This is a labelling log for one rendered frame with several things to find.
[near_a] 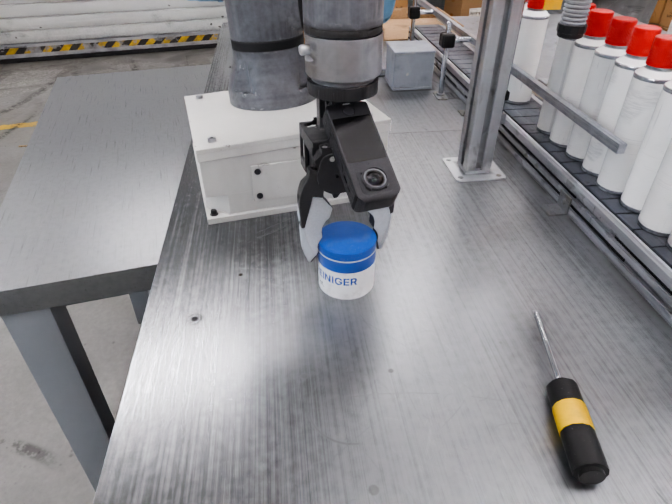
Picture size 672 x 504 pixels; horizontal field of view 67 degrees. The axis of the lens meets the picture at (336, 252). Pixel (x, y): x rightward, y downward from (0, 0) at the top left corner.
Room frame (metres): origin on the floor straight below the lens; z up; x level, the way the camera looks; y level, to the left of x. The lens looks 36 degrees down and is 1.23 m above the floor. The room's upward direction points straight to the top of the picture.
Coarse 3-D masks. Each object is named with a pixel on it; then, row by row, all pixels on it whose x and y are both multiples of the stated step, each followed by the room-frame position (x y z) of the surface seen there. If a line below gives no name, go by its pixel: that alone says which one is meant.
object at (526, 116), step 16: (432, 32) 1.58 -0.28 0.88; (464, 48) 1.40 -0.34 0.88; (464, 64) 1.25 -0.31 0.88; (512, 112) 0.94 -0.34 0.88; (528, 112) 0.94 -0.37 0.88; (528, 128) 0.86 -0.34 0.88; (544, 144) 0.79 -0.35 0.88; (560, 160) 0.73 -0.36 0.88; (576, 176) 0.67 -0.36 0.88; (592, 176) 0.67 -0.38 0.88; (592, 192) 0.63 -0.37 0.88; (608, 208) 0.59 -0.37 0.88; (624, 208) 0.58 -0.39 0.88; (624, 224) 0.55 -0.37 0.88; (656, 240) 0.51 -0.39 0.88
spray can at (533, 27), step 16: (528, 0) 1.00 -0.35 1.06; (544, 0) 0.99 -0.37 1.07; (528, 16) 0.98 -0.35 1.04; (544, 16) 0.98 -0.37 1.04; (528, 32) 0.98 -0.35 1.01; (544, 32) 0.98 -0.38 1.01; (528, 48) 0.98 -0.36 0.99; (528, 64) 0.98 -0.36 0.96; (512, 80) 0.99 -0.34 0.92; (512, 96) 0.98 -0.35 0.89; (528, 96) 0.98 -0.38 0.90
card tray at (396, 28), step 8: (400, 8) 1.99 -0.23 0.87; (424, 8) 2.00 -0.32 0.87; (392, 16) 1.99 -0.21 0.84; (400, 16) 1.99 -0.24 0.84; (424, 16) 2.00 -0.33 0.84; (432, 16) 2.01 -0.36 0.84; (448, 16) 1.86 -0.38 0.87; (384, 24) 1.90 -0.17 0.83; (392, 24) 1.90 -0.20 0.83; (400, 24) 1.90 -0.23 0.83; (408, 24) 1.90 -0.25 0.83; (416, 24) 1.90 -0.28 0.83; (424, 24) 1.90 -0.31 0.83; (440, 24) 1.90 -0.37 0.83; (384, 32) 1.78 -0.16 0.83; (392, 32) 1.78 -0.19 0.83; (400, 32) 1.78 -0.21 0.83; (408, 32) 1.78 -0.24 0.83; (384, 40) 1.68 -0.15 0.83; (392, 40) 1.69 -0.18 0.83; (400, 40) 1.69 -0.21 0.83
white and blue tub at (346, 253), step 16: (336, 224) 0.51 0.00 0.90; (352, 224) 0.51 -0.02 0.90; (320, 240) 0.48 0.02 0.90; (336, 240) 0.48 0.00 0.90; (352, 240) 0.48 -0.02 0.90; (368, 240) 0.48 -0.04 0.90; (320, 256) 0.47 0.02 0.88; (336, 256) 0.45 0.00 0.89; (352, 256) 0.45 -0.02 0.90; (368, 256) 0.46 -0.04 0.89; (320, 272) 0.47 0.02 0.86; (336, 272) 0.45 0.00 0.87; (352, 272) 0.45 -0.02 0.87; (368, 272) 0.46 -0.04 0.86; (336, 288) 0.45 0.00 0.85; (352, 288) 0.45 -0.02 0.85; (368, 288) 0.47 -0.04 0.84
